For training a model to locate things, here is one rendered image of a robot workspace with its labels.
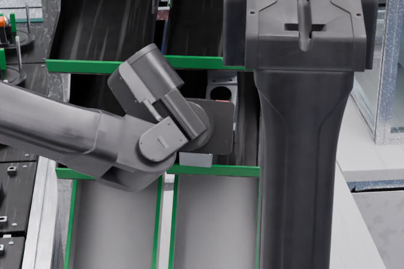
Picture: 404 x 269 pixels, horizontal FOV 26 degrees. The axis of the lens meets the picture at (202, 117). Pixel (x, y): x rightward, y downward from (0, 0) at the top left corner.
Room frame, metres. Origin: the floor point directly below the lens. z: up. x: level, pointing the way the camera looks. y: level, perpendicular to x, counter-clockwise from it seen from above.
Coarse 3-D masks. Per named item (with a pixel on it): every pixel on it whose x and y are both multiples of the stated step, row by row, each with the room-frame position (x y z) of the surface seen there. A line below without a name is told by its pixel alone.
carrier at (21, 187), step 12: (0, 168) 1.45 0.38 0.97; (24, 168) 1.45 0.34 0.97; (36, 168) 1.46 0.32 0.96; (0, 180) 1.37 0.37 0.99; (12, 180) 1.40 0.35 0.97; (24, 180) 1.40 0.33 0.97; (0, 192) 1.33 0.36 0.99; (12, 192) 1.36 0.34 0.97; (24, 192) 1.36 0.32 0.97; (0, 204) 1.32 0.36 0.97; (12, 204) 1.32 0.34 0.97; (24, 204) 1.32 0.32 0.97; (0, 216) 1.28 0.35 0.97; (12, 216) 1.28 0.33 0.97; (24, 216) 1.28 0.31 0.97; (0, 228) 1.24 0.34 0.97; (12, 228) 1.24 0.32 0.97; (24, 228) 1.24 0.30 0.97
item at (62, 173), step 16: (160, 32) 1.28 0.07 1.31; (160, 48) 1.16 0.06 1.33; (80, 80) 1.20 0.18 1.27; (96, 80) 1.20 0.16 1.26; (80, 96) 1.17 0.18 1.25; (96, 96) 1.17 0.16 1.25; (112, 96) 1.17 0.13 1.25; (112, 112) 1.14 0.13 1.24; (64, 176) 1.04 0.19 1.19; (80, 176) 1.03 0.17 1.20
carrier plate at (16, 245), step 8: (0, 240) 1.21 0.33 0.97; (8, 240) 1.21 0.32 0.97; (16, 240) 1.21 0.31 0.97; (24, 240) 1.21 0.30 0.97; (8, 248) 1.18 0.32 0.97; (16, 248) 1.18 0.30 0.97; (24, 248) 1.20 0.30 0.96; (0, 256) 1.16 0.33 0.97; (8, 256) 1.16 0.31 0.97; (16, 256) 1.16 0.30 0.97; (0, 264) 1.14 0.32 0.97; (8, 264) 1.14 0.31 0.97; (16, 264) 1.14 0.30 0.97
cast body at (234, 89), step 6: (210, 90) 1.11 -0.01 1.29; (216, 90) 1.10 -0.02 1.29; (222, 90) 1.10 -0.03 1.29; (228, 90) 1.10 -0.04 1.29; (234, 90) 1.11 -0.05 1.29; (210, 96) 1.10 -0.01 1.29; (216, 96) 1.09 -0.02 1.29; (222, 96) 1.09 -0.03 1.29; (228, 96) 1.09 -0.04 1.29; (234, 96) 1.10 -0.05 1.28; (234, 102) 1.09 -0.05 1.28; (234, 114) 1.09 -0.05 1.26; (234, 120) 1.09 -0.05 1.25; (234, 126) 1.09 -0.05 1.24; (234, 132) 1.09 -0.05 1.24; (234, 138) 1.09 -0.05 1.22
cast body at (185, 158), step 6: (180, 156) 1.02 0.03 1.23; (186, 156) 1.02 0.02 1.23; (192, 156) 1.02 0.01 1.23; (198, 156) 1.02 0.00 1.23; (204, 156) 1.02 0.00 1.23; (210, 156) 1.02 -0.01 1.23; (180, 162) 1.03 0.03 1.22; (186, 162) 1.03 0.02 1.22; (192, 162) 1.03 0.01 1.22; (198, 162) 1.03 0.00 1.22; (204, 162) 1.02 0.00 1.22; (210, 162) 1.02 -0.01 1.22
